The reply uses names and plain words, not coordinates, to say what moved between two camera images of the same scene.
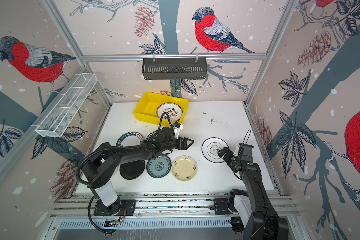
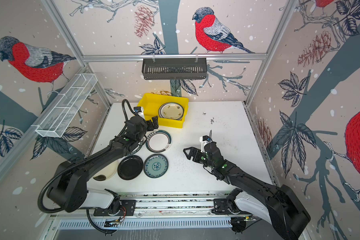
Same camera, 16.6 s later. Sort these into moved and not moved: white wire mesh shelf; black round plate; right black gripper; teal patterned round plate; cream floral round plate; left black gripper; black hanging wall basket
Moved: right black gripper; cream floral round plate; left black gripper
Not moved: black hanging wall basket; teal patterned round plate; black round plate; white wire mesh shelf
